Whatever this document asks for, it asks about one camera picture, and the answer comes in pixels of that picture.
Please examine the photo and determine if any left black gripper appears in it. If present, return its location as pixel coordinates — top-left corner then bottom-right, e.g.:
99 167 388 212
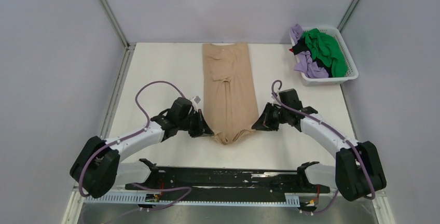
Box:
178 109 214 138

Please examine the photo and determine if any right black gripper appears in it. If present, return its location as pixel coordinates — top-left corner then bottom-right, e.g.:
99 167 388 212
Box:
252 103 288 132

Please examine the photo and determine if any beige t shirt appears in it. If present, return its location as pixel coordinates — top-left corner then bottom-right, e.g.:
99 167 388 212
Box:
202 43 259 145

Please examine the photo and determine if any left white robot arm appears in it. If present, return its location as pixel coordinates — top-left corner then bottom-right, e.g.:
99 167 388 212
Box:
70 97 214 199

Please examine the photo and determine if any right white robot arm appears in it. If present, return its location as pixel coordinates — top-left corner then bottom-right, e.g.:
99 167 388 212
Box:
252 89 387 201

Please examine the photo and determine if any lavender t shirt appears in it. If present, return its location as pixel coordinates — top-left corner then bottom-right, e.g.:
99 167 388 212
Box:
290 24 331 79

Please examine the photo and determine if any black garment in basket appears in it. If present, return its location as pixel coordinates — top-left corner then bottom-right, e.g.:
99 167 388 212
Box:
290 38 332 79

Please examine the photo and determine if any green t shirt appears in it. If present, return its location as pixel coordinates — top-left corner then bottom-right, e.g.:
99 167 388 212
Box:
302 28 348 77

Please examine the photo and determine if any white plastic laundry basket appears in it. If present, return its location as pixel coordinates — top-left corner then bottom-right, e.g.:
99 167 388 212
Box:
289 24 359 86

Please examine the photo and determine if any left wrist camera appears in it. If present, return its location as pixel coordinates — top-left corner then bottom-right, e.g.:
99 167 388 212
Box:
189 95 201 111

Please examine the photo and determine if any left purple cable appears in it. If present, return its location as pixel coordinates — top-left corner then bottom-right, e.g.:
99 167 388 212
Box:
78 80 193 216

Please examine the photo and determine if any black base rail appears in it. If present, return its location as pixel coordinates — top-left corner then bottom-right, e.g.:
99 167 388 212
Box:
142 166 330 201

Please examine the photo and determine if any white slotted cable duct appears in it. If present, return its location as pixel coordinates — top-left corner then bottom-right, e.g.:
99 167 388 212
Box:
84 192 300 207

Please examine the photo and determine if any left corner metal post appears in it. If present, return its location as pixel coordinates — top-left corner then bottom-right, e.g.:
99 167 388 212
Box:
98 0 130 50

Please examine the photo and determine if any corner metal post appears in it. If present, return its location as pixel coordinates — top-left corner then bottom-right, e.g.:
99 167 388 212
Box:
98 0 130 50
337 0 361 33

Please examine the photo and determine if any aluminium frame rail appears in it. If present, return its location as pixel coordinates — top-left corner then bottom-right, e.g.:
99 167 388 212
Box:
73 169 387 198

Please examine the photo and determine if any right corner metal post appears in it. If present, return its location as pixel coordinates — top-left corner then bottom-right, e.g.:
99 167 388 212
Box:
337 0 361 33

